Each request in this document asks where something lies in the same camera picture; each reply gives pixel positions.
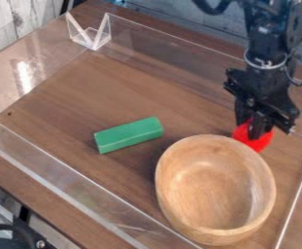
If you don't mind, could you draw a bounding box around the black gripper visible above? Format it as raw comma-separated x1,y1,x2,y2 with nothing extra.
222,56,300,142

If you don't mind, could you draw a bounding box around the green rectangular block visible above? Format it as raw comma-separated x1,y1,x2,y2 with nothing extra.
93,117,163,154

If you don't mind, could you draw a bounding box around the clear acrylic wall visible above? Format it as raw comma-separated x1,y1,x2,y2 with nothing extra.
106,13,302,139
0,124,201,249

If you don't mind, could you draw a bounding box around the clear acrylic corner bracket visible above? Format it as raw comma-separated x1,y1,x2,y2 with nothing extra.
65,13,111,51

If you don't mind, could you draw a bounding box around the clear acrylic back wall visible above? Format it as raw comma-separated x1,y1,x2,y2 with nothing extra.
106,13,302,139

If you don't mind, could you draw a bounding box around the red toy strawberry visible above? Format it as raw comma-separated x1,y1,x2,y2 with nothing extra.
230,118,275,154

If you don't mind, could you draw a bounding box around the clear acrylic front wall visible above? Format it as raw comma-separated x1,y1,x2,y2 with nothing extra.
0,124,201,249

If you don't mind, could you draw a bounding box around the black clamp under table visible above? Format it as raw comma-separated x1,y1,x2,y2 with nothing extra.
0,210,57,249

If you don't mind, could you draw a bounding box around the wooden bowl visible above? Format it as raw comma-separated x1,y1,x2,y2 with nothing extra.
154,134,276,246

